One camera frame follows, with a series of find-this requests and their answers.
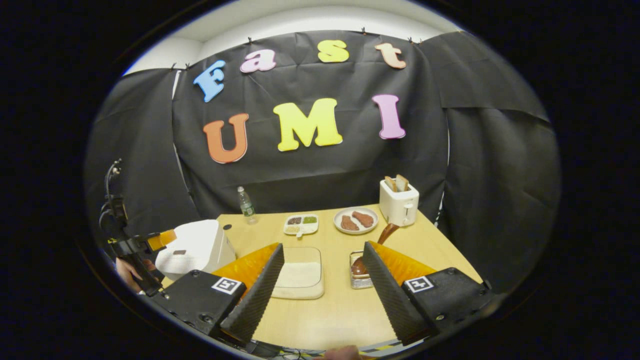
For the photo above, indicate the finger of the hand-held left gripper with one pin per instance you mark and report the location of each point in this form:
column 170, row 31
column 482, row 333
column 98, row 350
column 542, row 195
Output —
column 162, row 240

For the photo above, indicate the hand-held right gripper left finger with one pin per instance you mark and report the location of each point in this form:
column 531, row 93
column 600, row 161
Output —
column 257, row 300

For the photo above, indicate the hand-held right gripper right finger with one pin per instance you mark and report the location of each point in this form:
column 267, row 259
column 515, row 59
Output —
column 387, row 300

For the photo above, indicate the white rice cooker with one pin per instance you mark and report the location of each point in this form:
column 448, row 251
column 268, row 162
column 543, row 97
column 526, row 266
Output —
column 200, row 245

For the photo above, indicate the glass tray of rice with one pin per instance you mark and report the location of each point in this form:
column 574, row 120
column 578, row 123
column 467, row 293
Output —
column 305, row 275

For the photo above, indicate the brown wooden spoon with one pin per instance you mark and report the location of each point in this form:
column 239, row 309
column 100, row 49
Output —
column 387, row 232

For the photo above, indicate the white round plate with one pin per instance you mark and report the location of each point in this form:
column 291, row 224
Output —
column 372, row 227

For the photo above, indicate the brown meat piece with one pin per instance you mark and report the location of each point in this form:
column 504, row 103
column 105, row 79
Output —
column 349, row 223
column 363, row 219

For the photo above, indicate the divided dish of grains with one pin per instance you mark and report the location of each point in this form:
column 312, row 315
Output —
column 301, row 226

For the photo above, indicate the clear plastic water bottle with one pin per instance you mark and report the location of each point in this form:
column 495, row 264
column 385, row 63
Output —
column 246, row 207

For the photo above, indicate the white toaster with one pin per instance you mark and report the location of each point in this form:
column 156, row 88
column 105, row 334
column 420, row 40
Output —
column 397, row 210

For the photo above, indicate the toasted bread slice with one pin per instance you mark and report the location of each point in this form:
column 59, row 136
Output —
column 390, row 184
column 402, row 182

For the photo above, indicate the black backdrop cloth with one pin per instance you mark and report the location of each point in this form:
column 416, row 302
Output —
column 500, row 190

